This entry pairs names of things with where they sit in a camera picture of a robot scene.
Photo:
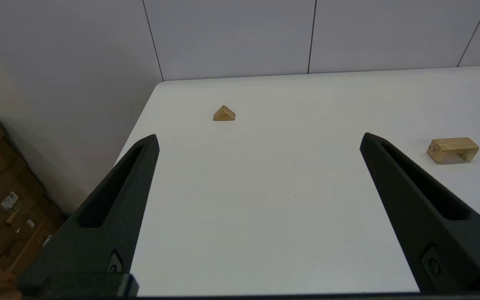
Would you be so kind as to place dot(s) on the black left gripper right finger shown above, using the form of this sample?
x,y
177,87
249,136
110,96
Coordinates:
x,y
444,246

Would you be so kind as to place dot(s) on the triangular wooden building block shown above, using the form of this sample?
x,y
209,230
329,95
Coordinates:
x,y
224,114

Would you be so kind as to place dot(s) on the arched wooden building block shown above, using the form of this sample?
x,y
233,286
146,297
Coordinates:
x,y
452,145

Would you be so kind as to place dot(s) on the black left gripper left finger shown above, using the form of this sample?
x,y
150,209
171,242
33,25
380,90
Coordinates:
x,y
98,250

